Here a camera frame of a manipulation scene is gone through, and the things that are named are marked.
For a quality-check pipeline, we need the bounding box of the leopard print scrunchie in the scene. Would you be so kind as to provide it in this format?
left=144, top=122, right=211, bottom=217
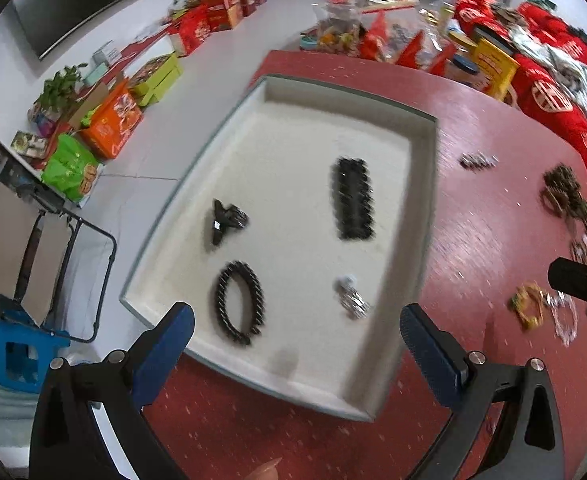
left=541, top=164, right=587, bottom=220

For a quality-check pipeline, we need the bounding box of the yellow sunflower cord bracelet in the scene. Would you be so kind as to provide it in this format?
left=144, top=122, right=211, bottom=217
left=507, top=283, right=547, bottom=332

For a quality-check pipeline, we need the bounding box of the green yellow gift box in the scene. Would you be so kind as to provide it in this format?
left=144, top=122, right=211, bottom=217
left=127, top=53, right=182, bottom=108

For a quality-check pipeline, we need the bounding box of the black folding cart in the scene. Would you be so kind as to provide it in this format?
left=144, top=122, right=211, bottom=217
left=0, top=182, right=118, bottom=344

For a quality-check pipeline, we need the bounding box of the small silver charm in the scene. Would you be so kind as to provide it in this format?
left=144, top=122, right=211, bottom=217
left=336, top=275, right=371, bottom=320

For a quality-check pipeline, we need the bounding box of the silver rhinestone barrette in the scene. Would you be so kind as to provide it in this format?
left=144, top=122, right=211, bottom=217
left=458, top=152, right=499, bottom=171

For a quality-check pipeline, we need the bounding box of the brown spiral hair tie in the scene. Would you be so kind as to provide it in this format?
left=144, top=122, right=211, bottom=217
left=538, top=186, right=572, bottom=219

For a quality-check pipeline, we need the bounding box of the red gift box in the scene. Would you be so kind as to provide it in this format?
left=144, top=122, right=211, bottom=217
left=167, top=6, right=211, bottom=58

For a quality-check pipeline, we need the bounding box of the yellow snack bag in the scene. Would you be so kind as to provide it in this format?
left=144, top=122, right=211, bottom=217
left=471, top=38, right=519, bottom=101

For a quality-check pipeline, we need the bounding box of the potted green plant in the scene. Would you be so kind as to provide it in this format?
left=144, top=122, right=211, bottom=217
left=35, top=63, right=87, bottom=113

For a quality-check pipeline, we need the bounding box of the grey white clothes pile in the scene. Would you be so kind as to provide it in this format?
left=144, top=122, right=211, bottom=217
left=509, top=25, right=587, bottom=117

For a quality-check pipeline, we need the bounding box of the blue plastic stool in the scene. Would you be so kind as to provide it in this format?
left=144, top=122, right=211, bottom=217
left=0, top=319, right=70, bottom=393

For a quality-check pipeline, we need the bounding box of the black rectangular hair clip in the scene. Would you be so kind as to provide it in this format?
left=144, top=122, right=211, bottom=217
left=333, top=157, right=375, bottom=240

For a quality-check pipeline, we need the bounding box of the black spiral hair tie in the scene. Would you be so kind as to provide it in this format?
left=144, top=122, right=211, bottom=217
left=213, top=259, right=265, bottom=347

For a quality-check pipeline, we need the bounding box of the orange gift box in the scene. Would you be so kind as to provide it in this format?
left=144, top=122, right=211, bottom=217
left=80, top=79, right=142, bottom=159

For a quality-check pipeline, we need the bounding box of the clear crystal bead bracelet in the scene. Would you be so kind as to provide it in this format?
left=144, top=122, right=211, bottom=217
left=543, top=289, right=580, bottom=348

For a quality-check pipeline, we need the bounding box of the black claw hair clip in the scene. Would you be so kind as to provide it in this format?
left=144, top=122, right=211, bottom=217
left=212, top=200, right=249, bottom=246

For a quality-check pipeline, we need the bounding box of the green snack bag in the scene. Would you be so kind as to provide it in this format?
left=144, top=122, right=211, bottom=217
left=42, top=133, right=100, bottom=204

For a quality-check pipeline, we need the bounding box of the white jewelry tray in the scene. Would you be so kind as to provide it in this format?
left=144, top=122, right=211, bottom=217
left=121, top=75, right=439, bottom=420

